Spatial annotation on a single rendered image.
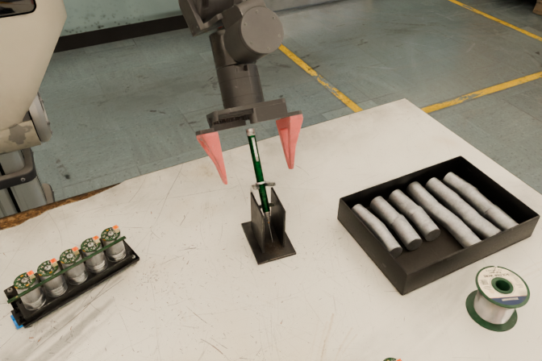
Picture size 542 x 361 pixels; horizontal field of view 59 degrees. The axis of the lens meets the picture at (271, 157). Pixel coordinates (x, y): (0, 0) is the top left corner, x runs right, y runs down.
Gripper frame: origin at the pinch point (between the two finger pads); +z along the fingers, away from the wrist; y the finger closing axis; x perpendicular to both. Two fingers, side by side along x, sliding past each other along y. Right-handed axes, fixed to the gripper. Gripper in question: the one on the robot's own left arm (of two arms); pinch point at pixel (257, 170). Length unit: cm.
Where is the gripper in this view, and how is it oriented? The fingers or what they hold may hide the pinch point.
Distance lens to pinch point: 67.1
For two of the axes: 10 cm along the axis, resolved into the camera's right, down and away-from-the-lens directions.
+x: -2.8, -0.1, 9.6
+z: 2.0, 9.8, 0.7
